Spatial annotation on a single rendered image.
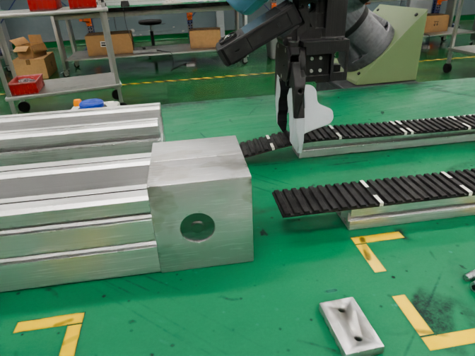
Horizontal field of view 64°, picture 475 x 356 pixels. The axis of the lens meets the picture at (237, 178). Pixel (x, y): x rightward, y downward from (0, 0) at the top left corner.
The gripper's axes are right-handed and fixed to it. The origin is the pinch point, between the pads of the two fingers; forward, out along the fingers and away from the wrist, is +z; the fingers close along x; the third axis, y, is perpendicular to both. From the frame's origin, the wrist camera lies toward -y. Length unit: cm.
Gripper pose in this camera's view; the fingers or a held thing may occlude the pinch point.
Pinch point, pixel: (286, 135)
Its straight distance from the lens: 58.0
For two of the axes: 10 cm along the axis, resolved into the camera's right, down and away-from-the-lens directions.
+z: 0.4, 8.8, 4.7
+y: 9.9, -1.0, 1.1
